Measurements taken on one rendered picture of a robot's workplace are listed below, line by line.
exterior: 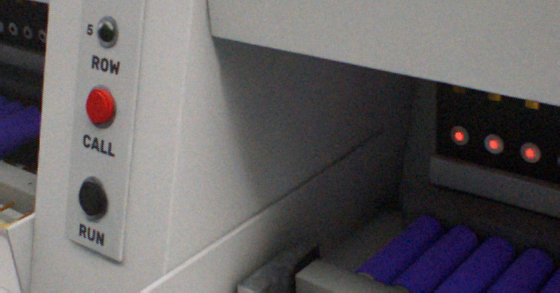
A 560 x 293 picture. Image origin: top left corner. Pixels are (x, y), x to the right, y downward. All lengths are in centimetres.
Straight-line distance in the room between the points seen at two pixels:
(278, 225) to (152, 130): 9
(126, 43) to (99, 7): 2
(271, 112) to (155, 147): 6
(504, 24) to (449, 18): 2
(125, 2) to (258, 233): 13
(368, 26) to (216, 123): 10
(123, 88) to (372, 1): 13
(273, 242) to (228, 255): 3
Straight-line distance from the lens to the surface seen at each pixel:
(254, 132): 40
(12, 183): 54
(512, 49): 29
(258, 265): 42
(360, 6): 31
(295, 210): 44
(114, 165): 39
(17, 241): 44
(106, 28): 38
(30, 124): 64
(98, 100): 39
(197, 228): 39
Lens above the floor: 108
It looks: 11 degrees down
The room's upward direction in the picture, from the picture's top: 7 degrees clockwise
